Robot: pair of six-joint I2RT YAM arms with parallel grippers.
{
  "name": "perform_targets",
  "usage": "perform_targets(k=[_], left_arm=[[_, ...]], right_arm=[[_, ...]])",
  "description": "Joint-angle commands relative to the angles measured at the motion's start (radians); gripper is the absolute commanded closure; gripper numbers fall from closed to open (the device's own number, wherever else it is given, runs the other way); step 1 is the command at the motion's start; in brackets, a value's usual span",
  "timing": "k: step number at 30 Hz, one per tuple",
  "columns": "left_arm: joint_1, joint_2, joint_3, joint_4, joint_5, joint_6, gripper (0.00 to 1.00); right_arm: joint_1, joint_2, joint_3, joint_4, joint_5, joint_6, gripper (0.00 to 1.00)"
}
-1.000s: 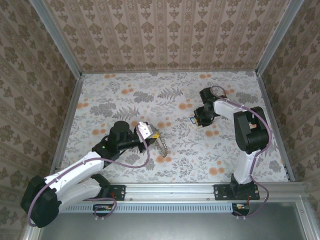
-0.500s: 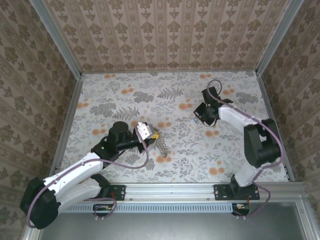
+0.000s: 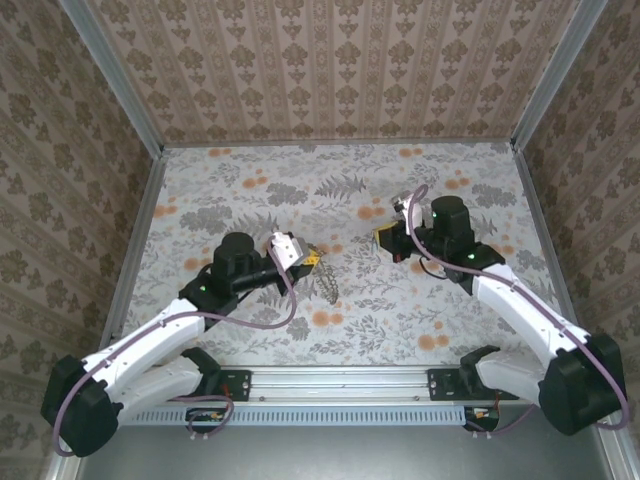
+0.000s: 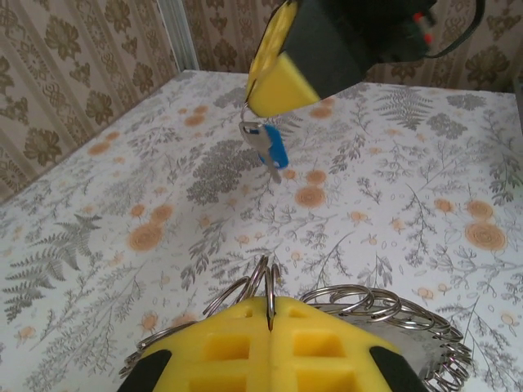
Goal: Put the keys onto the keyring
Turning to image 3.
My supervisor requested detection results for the floral table cover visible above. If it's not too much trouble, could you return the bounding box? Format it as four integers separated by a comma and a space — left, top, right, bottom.
122, 144, 576, 374

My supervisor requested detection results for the grey metal sheet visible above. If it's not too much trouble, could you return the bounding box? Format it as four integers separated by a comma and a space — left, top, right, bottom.
47, 422, 640, 480

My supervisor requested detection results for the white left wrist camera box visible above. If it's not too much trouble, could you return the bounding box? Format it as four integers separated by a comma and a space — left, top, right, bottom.
267, 230, 309, 274

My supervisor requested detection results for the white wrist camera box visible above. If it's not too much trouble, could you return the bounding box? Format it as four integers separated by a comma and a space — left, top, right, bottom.
390, 192, 424, 227
267, 230, 309, 274

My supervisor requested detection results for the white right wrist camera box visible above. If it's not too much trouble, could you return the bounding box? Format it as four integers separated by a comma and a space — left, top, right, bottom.
390, 192, 424, 227

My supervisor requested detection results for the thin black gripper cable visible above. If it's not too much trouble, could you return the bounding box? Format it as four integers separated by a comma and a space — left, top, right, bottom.
418, 253, 454, 281

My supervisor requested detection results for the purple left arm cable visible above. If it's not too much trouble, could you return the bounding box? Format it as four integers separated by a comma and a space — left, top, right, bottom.
52, 239, 297, 459

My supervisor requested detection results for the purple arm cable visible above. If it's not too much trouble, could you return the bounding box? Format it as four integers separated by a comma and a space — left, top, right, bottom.
52, 239, 297, 459
407, 183, 630, 432

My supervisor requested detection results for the aluminium side rail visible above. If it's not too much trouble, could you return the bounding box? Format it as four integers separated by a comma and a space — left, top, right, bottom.
512, 142, 589, 331
99, 147, 169, 351

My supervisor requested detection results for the aluminium back rail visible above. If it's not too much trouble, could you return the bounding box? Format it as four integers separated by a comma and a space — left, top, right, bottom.
162, 138, 516, 149

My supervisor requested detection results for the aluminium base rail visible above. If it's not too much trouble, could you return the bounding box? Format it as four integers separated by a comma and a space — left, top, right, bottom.
219, 367, 519, 404

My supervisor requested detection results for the thin purple cable loop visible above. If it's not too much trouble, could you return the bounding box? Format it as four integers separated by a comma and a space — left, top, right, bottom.
169, 394, 236, 444

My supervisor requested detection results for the white slotted cable duct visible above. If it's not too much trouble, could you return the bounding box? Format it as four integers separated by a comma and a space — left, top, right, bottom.
122, 403, 474, 427

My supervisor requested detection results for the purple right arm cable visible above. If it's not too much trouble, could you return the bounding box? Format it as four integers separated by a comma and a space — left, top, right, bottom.
407, 183, 630, 432

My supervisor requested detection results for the aluminium corner post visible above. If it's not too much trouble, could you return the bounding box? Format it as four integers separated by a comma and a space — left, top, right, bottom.
62, 0, 166, 157
510, 0, 604, 151

